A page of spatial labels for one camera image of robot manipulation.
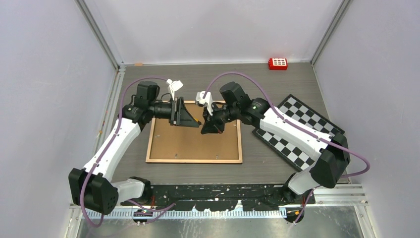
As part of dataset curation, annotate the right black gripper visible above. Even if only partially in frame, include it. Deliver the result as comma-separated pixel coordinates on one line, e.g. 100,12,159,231
201,102,239,134

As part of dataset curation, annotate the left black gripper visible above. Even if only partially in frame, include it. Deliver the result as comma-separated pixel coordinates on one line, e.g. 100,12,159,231
149,97,199,127

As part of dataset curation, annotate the black picture frame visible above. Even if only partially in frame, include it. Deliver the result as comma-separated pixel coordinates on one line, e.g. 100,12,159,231
145,119,243,164

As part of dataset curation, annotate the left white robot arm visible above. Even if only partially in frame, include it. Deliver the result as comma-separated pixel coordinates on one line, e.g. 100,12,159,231
68,77,200,215

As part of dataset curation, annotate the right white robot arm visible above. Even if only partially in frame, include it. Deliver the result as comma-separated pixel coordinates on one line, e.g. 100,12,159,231
196,81,350,204

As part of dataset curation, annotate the red toy brick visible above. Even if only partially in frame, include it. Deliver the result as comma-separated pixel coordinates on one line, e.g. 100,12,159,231
268,58,288,70

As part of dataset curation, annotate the black white checkerboard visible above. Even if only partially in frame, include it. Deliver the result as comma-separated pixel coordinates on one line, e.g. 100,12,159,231
252,94,345,172

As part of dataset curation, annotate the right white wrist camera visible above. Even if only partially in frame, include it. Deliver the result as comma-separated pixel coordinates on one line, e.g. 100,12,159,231
195,91,213,116

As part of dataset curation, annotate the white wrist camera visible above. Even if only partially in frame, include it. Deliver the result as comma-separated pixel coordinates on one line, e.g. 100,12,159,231
195,91,213,116
166,79,183,100

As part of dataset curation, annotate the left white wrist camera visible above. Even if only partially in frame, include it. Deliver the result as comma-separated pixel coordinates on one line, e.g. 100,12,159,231
166,79,183,100

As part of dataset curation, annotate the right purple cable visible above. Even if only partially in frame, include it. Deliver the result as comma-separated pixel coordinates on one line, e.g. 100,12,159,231
202,72,371,225

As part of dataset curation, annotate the purple cable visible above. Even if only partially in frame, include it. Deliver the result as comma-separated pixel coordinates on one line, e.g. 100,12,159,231
79,76,176,228
202,72,371,225

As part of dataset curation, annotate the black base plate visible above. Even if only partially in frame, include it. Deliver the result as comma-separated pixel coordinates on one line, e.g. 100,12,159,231
119,183,316,213

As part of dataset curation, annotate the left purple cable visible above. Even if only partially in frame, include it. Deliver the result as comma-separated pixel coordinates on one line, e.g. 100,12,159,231
79,76,176,228

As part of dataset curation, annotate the aluminium rail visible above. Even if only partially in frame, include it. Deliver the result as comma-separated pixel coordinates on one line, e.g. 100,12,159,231
69,183,369,220

